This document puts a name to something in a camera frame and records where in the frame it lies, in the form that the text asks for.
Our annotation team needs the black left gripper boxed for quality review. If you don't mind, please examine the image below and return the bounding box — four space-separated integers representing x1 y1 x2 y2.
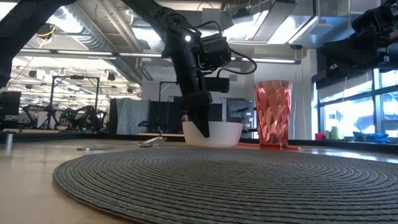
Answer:
170 43 214 139

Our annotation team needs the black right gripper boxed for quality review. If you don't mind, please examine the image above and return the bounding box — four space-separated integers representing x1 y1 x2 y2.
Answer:
319 30 398 67

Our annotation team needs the white bowl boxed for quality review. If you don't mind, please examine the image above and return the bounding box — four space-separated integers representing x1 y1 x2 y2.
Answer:
182 121 244 148

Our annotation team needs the silver metal spoon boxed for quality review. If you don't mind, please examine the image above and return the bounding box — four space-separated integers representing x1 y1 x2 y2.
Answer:
93 137 163 149

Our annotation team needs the red faceted plastic cup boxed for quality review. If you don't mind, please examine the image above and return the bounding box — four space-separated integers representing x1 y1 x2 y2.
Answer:
254 80 294 150

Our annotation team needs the black partition panel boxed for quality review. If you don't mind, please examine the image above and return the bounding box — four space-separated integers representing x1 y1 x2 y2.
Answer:
148 100 184 134

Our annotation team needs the grey round woven placemat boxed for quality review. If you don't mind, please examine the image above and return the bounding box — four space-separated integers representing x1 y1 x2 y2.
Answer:
52 147 398 224

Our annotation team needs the grey partition panel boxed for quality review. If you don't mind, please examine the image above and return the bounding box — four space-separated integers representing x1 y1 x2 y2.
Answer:
108 98 150 135

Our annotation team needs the blue cloth bundle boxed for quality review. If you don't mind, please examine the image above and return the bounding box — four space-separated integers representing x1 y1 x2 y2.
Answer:
353 131 391 144

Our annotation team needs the long ceiling light strip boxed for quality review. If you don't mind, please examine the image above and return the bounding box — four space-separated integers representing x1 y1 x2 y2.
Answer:
18 49 301 65

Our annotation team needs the black monitor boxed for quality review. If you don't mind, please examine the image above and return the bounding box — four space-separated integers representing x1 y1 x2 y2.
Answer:
0 91 22 118

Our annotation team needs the dark wall screen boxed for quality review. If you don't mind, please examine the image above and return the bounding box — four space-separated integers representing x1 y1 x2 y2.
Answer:
226 98 255 123

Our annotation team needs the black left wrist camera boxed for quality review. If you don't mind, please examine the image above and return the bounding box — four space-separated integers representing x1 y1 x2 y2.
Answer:
204 77 231 93

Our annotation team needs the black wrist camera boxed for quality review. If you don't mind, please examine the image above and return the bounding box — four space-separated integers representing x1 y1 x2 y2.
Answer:
204 77 231 93
352 7 379 35

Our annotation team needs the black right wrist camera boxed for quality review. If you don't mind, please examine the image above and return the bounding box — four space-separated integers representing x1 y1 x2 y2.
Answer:
352 7 379 35

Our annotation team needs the black gantry frame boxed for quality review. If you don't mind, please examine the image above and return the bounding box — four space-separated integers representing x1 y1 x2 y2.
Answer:
159 80 180 102
49 75 101 131

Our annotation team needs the black window frame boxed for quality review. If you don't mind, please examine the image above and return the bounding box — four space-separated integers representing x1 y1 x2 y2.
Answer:
317 68 398 138

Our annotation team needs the black cable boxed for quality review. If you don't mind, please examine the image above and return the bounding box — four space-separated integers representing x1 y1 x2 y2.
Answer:
191 20 258 75

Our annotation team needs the black table frame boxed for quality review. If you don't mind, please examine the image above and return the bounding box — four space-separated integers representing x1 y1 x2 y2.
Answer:
0 130 398 154

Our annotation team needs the silver corrugated air duct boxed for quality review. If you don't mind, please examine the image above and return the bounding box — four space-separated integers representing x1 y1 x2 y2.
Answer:
60 2 118 54

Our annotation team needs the silver metal post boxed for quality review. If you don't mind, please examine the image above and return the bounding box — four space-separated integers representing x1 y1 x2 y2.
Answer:
4 131 16 154

